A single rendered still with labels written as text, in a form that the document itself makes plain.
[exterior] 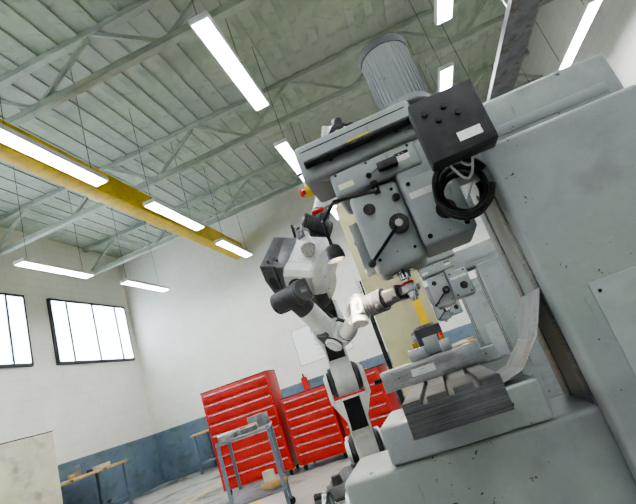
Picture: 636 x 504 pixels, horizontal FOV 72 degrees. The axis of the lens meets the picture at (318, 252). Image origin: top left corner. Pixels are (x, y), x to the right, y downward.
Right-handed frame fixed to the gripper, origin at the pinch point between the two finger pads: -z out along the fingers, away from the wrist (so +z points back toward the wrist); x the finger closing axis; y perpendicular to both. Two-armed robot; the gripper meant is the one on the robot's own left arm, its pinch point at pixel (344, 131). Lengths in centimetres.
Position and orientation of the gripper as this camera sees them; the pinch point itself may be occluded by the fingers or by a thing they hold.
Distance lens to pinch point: 190.6
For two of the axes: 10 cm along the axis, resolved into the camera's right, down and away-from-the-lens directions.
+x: -9.5, 3.1, -0.6
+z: -1.3, -2.2, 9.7
